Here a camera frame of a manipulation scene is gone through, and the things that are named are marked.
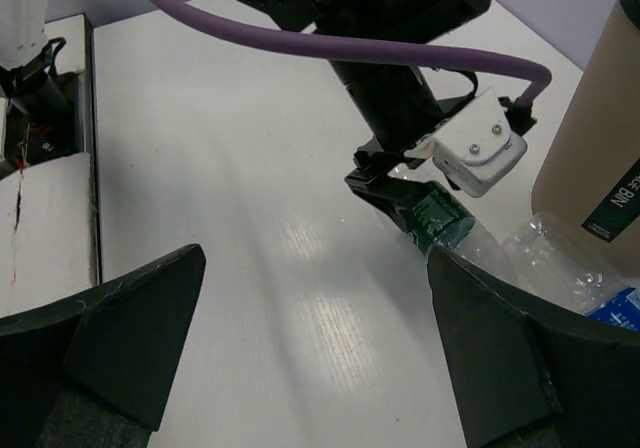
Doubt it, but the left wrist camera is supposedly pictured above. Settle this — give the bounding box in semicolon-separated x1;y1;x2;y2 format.
404;88;528;198

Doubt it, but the green label clear bottle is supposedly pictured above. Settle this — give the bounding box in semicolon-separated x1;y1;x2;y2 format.
378;164;518;284

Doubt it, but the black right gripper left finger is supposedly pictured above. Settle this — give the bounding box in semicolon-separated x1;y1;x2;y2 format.
1;244;206;447

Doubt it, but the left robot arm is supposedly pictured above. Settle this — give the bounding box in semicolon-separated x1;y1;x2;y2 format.
235;0;551;231

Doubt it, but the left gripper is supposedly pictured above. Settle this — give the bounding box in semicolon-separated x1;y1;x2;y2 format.
345;95;536;233

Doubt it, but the brown cylindrical paper bin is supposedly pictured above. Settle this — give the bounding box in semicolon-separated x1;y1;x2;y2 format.
531;0;639;278

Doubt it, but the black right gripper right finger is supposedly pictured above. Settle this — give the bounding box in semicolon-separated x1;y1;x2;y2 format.
427;248;639;447

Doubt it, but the blue label bottle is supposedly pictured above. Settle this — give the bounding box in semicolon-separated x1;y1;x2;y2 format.
502;213;639;332

